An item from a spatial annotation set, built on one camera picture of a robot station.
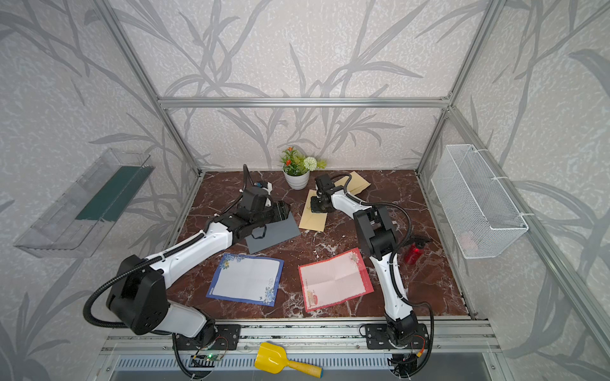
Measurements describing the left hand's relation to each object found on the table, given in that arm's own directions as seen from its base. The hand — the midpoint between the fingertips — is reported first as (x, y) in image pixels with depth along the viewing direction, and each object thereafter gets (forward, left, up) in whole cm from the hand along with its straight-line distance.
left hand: (285, 207), depth 85 cm
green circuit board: (-43, +20, -18) cm, 51 cm away
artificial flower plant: (+24, -2, -1) cm, 24 cm away
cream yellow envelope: (+6, -8, -17) cm, 20 cm away
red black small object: (-13, -47, -11) cm, 50 cm away
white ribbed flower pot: (+23, -2, -12) cm, 26 cm away
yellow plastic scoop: (-44, +2, -17) cm, 47 cm away
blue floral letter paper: (-20, +14, -17) cm, 30 cm away
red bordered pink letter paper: (-20, -18, -16) cm, 32 cm away
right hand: (+13, -11, -17) cm, 24 cm away
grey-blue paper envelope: (-12, +3, +2) cm, 13 cm away
